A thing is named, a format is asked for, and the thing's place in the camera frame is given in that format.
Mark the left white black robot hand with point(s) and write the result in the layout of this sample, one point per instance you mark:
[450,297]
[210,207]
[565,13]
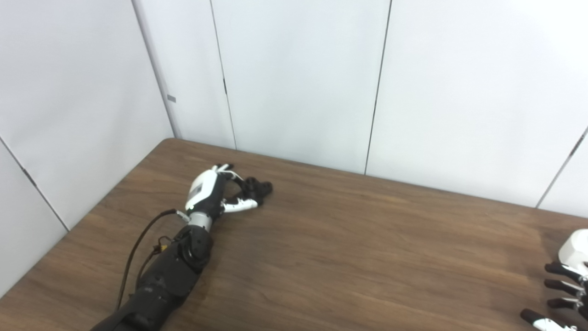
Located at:
[202,188]

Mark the round white piece with holes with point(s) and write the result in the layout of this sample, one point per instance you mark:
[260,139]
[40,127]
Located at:
[576,248]

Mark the black flanged holder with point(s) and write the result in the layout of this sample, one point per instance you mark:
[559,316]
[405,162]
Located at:
[257,187]

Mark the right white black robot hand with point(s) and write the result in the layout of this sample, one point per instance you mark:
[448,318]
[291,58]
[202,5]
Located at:
[551,324]

